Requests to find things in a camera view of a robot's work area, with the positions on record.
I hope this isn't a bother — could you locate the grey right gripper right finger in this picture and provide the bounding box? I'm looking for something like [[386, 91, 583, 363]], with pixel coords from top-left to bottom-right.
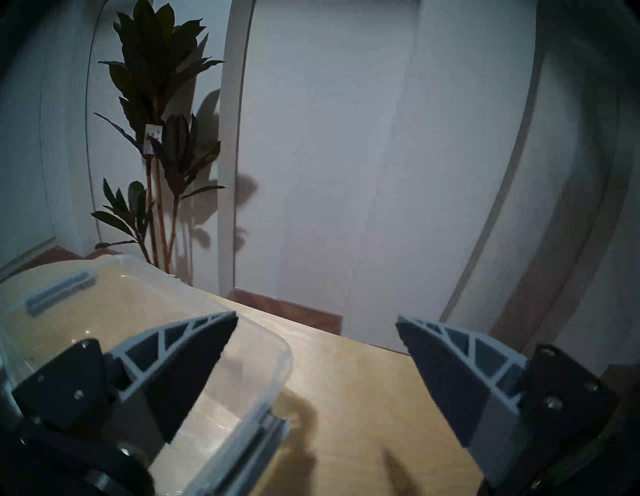
[[395, 315, 618, 488]]

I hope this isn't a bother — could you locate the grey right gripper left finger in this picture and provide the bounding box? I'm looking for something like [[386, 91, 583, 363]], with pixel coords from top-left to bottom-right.
[[11, 310, 238, 446]]

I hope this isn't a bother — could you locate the clear plastic storage container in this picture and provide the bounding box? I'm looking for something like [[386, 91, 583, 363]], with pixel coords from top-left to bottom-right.
[[0, 254, 293, 496]]

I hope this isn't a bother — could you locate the light wooden table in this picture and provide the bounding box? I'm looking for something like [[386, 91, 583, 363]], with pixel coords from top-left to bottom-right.
[[190, 286, 640, 496]]

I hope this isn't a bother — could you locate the white plant label tag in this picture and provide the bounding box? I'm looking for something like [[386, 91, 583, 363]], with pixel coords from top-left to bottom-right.
[[143, 122, 164, 156]]

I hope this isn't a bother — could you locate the tall green leafy plant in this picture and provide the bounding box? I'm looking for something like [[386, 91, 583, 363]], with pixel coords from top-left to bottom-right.
[[91, 0, 227, 278]]

